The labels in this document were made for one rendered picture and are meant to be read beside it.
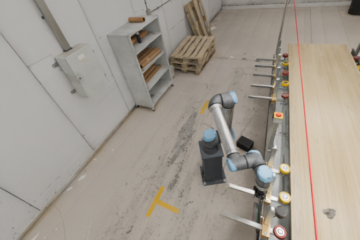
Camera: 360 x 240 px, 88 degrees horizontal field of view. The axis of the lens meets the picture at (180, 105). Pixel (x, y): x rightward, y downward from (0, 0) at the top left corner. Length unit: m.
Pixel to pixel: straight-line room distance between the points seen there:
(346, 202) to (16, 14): 3.34
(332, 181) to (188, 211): 1.54
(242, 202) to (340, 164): 1.15
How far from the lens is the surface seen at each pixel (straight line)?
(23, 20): 2.72
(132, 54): 3.16
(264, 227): 1.69
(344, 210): 1.88
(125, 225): 2.79
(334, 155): 2.12
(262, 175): 1.28
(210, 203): 2.64
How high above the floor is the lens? 2.47
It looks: 41 degrees down
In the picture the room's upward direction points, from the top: 12 degrees counter-clockwise
